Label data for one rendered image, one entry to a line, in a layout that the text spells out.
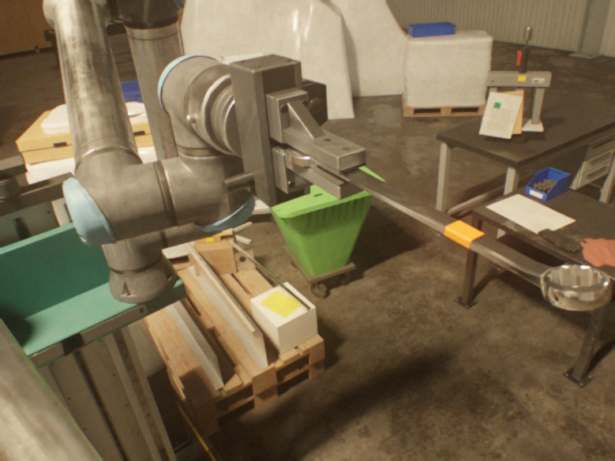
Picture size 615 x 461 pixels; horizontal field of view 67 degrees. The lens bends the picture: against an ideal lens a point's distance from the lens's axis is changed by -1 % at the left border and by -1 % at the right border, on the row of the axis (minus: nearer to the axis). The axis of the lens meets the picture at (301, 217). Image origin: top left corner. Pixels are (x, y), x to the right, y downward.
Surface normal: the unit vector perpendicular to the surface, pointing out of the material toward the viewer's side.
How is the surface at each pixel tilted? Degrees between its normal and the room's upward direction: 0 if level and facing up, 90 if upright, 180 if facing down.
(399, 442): 0
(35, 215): 90
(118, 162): 32
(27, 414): 53
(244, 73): 90
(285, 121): 90
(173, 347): 0
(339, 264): 100
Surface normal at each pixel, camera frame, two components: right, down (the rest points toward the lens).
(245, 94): -0.85, 0.32
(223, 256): 0.04, 0.50
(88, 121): -0.19, -0.50
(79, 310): -0.07, -0.86
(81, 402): 0.61, 0.36
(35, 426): 0.56, -0.29
